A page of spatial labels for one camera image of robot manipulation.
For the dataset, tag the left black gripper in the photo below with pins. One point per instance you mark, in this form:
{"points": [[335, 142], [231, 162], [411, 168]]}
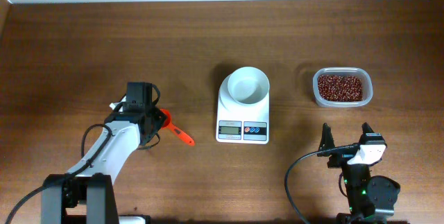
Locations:
{"points": [[161, 117]]}

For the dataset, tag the red beans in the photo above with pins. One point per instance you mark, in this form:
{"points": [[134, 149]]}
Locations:
{"points": [[340, 88]]}

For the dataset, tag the clear plastic container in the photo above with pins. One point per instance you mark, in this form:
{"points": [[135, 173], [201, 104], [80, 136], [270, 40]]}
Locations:
{"points": [[344, 71]]}

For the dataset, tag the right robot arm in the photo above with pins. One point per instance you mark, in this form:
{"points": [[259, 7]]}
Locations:
{"points": [[371, 199]]}

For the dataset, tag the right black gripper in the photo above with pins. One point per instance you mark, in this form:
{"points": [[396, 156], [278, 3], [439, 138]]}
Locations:
{"points": [[340, 159]]}

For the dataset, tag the orange measuring scoop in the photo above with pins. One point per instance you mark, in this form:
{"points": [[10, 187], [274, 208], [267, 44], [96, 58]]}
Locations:
{"points": [[168, 124]]}

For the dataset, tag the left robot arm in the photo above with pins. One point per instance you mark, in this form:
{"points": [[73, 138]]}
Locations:
{"points": [[85, 193]]}

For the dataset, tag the white digital kitchen scale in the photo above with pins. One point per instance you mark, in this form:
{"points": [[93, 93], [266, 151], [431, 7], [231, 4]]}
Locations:
{"points": [[241, 124]]}

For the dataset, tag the white round bowl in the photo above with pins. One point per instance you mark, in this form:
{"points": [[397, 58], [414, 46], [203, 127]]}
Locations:
{"points": [[248, 85]]}

